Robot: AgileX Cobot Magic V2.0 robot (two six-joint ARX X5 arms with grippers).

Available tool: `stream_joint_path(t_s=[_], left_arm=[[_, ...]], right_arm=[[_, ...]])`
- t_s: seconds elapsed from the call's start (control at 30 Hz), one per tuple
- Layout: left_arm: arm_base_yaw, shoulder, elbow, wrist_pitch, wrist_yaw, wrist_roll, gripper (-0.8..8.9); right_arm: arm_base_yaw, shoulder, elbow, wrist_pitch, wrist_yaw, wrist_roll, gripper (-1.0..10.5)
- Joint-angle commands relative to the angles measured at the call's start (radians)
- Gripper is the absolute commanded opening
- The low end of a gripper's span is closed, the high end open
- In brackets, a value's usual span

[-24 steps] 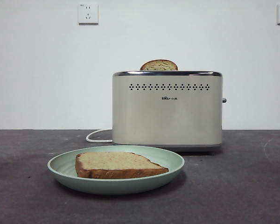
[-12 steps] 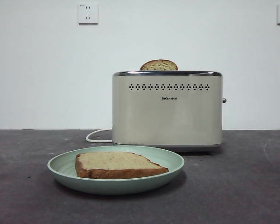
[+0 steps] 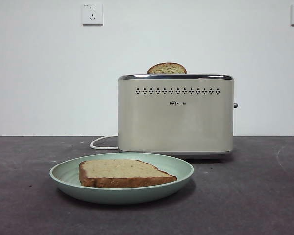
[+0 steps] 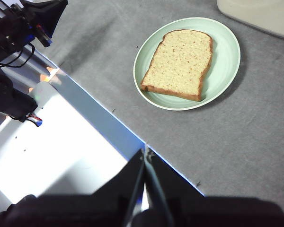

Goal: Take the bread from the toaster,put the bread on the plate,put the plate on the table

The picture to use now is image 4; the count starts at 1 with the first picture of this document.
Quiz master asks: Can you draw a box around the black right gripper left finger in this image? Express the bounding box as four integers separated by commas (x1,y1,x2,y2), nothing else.
0,148,146,227

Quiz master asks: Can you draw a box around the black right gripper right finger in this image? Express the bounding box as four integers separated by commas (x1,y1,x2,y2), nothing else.
144,150,284,227

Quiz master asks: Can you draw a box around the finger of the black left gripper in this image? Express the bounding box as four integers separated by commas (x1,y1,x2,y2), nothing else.
23,0,60,17
34,0,69,39

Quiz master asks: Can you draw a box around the brown-crusted bread slice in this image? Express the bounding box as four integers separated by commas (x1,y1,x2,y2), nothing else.
141,29,214,103

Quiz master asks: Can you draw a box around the pale green round plate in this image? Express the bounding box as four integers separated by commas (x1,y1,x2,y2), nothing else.
133,17,241,112

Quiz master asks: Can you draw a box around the cream steel toaster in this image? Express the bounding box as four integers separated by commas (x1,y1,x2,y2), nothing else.
216,0,284,43

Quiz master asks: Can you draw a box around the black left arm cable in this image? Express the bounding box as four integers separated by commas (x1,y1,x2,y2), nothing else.
0,43,36,70

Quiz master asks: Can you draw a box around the red white wire bundle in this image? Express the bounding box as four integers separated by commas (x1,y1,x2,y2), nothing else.
25,113,44,128

